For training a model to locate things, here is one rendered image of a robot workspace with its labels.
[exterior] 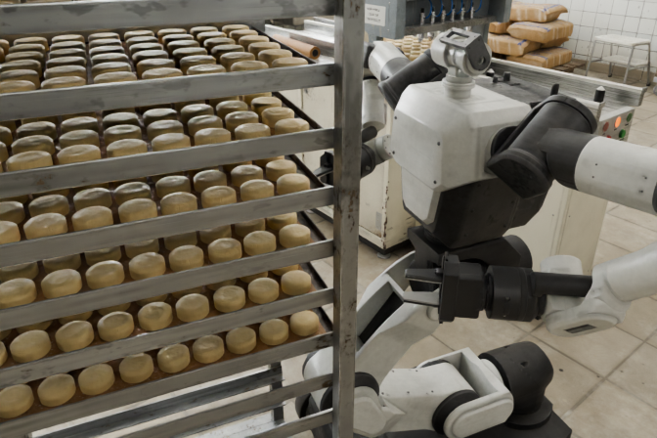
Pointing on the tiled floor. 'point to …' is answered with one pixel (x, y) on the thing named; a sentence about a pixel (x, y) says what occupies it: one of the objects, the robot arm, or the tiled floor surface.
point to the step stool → (623, 56)
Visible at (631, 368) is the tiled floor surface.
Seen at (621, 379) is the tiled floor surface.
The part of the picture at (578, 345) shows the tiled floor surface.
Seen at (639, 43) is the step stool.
